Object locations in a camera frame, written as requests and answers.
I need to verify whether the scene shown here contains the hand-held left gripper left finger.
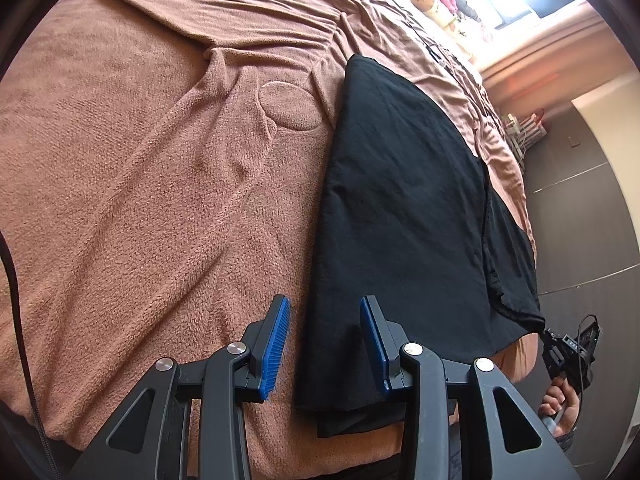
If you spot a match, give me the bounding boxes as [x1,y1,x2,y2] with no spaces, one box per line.
[67,295,292,480]

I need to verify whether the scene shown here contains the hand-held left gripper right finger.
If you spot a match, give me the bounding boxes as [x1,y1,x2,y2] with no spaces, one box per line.
[360,296,583,480]

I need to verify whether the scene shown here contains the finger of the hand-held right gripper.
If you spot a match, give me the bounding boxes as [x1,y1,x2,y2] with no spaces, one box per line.
[541,329,569,382]

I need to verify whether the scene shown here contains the black pants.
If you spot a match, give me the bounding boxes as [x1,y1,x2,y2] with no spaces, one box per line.
[292,53,547,438]

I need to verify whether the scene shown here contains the person's right hand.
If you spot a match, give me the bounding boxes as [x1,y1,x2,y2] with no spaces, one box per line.
[540,375,582,437]

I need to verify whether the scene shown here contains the brown fleece blanket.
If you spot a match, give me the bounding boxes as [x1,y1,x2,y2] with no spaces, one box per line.
[0,0,538,466]

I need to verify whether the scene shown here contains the white bedside rack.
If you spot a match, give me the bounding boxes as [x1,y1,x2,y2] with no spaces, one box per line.
[502,110,548,153]

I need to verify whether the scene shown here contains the peach curtain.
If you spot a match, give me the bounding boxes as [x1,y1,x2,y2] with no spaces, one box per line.
[480,0,616,111]

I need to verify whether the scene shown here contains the bear printed cream pillow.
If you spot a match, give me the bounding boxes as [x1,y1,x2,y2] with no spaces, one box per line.
[380,0,483,61]

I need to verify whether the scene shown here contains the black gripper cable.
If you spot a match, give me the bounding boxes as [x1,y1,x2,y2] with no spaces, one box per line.
[0,232,53,468]

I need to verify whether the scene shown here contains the black charging cable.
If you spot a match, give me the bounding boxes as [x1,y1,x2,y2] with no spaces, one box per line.
[420,35,451,68]

